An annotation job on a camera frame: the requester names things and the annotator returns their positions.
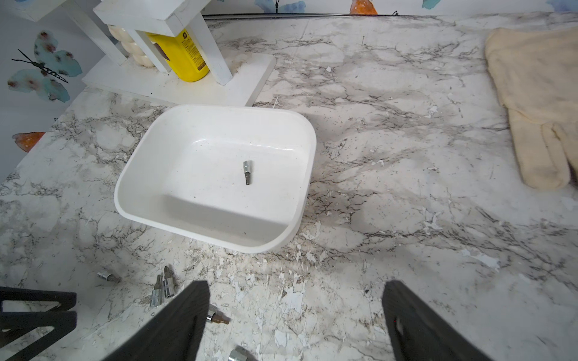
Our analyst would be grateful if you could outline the white tiered wooden shelf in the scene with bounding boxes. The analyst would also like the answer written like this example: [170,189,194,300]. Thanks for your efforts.
[1,1,275,106]

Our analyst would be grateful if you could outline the beige jar under shelf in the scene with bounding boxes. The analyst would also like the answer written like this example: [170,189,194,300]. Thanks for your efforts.
[108,25,155,68]

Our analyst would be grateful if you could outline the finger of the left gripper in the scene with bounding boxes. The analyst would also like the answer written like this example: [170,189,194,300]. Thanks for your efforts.
[1,287,77,360]

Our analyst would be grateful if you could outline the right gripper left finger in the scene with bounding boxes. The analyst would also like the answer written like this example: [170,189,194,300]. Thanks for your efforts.
[105,281,210,360]

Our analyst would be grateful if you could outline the beige work glove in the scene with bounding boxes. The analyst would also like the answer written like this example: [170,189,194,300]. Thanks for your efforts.
[485,28,577,190]

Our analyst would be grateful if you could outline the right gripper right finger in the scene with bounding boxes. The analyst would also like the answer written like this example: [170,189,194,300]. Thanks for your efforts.
[382,280,489,361]

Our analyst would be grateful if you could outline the white plastic storage box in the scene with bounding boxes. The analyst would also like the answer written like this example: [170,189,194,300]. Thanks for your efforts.
[114,105,317,254]

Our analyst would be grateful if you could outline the yellow bottle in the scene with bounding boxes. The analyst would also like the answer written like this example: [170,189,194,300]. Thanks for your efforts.
[147,29,209,83]

